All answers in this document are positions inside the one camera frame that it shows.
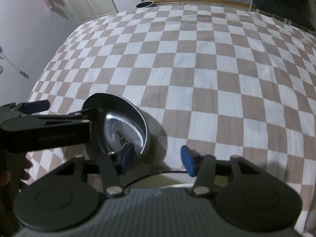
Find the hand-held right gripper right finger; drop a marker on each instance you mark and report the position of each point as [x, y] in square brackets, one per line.
[188, 161]

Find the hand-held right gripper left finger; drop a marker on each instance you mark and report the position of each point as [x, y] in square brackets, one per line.
[127, 158]

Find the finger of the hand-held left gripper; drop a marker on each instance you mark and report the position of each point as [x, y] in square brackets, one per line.
[96, 123]
[34, 106]

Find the oval stainless steel bowl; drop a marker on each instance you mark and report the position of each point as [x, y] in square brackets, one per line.
[128, 123]

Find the person's left hand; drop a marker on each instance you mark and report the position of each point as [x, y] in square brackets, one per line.
[26, 169]

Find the brown white checkered tablecloth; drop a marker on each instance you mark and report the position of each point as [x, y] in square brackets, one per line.
[209, 79]

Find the white kitchen floor cabinet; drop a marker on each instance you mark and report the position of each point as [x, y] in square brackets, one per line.
[88, 0]

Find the dark round trash bin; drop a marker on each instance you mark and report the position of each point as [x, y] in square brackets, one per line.
[145, 4]

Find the low white drawer cabinet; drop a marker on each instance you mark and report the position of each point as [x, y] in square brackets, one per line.
[197, 0]

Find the dark covered side table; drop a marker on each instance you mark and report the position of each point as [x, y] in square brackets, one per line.
[284, 0]

